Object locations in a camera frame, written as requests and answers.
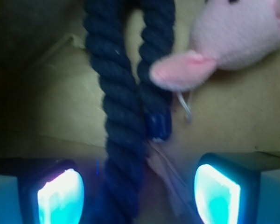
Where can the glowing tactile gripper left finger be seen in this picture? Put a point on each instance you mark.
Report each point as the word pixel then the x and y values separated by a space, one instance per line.
pixel 40 191

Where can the brown paper bag bin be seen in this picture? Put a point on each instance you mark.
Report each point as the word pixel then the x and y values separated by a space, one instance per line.
pixel 50 99

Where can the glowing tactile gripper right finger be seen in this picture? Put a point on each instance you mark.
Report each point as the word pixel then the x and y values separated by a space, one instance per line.
pixel 238 188

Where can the pink plush bunny toy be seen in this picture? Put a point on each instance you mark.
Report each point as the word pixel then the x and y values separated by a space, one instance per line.
pixel 226 35

